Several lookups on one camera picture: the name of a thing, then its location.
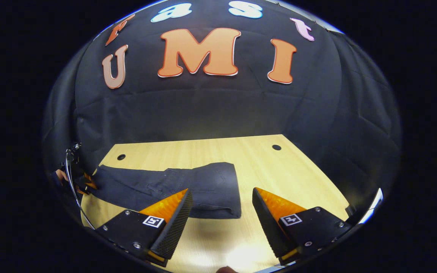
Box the dark denim jeans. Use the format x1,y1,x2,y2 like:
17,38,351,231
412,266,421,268
90,162,242,220

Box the black backdrop cloth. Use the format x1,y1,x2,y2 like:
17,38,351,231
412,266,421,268
42,0,401,228

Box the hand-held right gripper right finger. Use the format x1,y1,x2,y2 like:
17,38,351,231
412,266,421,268
252,187,352,266

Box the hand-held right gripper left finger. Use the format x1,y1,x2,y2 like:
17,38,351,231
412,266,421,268
96,188,193,268

